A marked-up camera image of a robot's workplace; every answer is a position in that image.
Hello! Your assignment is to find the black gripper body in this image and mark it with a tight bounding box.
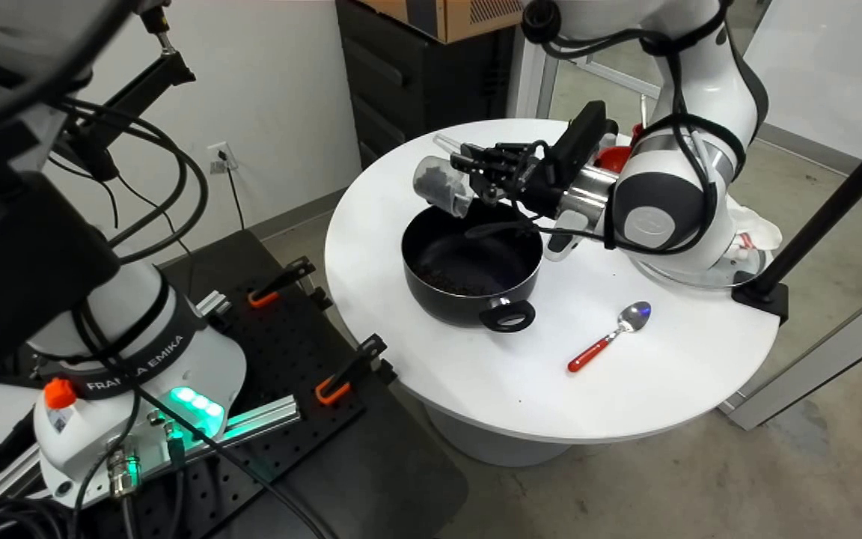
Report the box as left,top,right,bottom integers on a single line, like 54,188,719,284
517,145,580,218

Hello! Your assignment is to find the black cooking pot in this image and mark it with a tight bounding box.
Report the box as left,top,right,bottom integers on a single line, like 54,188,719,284
397,205,547,335

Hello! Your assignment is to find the red bowl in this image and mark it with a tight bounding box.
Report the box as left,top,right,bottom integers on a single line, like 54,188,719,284
592,140,644,173

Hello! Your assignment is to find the black drawer cabinet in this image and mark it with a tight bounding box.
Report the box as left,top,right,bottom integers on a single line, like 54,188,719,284
336,0,517,172

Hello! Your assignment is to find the cardboard box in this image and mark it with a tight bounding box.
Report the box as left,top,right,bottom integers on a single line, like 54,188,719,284
358,0,527,46

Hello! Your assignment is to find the white cloth red print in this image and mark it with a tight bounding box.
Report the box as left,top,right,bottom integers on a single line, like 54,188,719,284
723,205,788,284

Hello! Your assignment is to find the black perforated base board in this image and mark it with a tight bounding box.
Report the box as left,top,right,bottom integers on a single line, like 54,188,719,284
0,227,469,539

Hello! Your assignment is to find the black tripod pole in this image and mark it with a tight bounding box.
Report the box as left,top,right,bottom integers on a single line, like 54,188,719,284
729,107,862,326

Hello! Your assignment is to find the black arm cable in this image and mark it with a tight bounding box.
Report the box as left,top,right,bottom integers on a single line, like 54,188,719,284
517,0,770,259

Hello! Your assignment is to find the red-handled metal spoon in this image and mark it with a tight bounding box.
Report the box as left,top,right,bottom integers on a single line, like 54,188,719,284
565,300,654,378

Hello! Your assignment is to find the black clamp orange handle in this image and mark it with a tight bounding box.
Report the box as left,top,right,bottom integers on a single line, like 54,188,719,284
246,256,336,311
312,332,397,411

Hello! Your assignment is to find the black outlet cable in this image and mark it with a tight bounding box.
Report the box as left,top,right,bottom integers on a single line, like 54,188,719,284
219,158,253,233

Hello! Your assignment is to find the white wall outlet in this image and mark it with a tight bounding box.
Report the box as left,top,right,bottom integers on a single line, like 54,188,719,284
203,139,237,173

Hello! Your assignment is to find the black base cable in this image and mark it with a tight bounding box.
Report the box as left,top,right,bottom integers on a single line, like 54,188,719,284
44,86,349,539

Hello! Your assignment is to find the aluminium rail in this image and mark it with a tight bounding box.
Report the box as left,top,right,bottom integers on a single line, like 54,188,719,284
0,393,306,503

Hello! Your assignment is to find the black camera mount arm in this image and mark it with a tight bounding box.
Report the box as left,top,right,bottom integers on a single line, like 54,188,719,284
51,0,201,184

